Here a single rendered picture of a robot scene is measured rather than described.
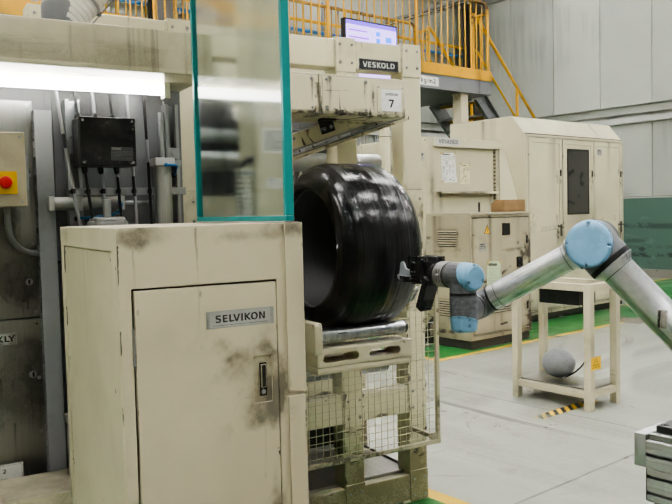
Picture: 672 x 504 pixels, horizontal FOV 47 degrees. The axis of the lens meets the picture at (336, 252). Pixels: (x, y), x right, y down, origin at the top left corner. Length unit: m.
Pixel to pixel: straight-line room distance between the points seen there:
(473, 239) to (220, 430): 5.58
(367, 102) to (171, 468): 1.70
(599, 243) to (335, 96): 1.22
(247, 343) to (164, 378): 0.18
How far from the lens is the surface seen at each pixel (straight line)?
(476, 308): 2.15
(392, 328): 2.53
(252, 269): 1.60
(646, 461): 2.28
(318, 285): 2.80
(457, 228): 7.10
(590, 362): 5.06
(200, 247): 1.55
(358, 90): 2.87
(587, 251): 1.99
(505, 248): 7.39
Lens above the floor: 1.29
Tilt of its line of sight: 3 degrees down
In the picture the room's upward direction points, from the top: 1 degrees counter-clockwise
